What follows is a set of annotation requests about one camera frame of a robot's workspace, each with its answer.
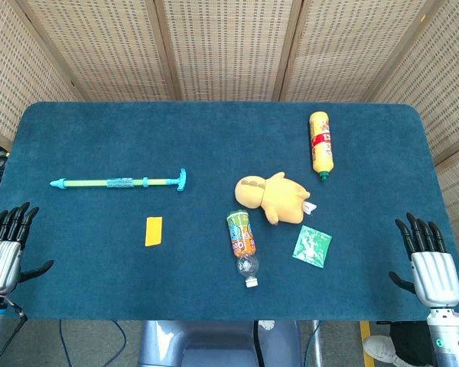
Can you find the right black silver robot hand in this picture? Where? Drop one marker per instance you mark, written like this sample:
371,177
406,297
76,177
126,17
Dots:
436,275

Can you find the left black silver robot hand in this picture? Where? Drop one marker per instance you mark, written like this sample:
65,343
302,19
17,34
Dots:
0,264

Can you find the yellow sticky note paper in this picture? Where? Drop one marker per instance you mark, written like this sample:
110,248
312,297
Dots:
154,231

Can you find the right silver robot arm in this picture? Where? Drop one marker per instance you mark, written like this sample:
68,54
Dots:
449,340

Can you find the black trouser leg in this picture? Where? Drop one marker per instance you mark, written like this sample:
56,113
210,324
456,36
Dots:
409,336

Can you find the white shoe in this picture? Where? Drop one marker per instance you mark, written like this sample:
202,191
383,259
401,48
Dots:
382,349

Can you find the green tea packet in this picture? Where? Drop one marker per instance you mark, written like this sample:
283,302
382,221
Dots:
311,246

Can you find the green blue water gun toy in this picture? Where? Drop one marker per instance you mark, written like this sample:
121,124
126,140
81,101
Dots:
118,182

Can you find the blue carpet table mat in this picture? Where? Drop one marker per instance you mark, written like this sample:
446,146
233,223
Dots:
99,134

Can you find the yellow bottle with red band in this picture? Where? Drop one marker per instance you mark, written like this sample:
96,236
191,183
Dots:
321,145

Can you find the yellow plush dinosaur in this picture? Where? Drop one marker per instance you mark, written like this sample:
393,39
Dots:
279,197

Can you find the orange labelled clear plastic bottle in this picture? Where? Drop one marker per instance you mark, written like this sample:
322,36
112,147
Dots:
241,237

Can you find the grey blue robot torso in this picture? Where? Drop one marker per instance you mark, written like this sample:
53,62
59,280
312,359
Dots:
214,344

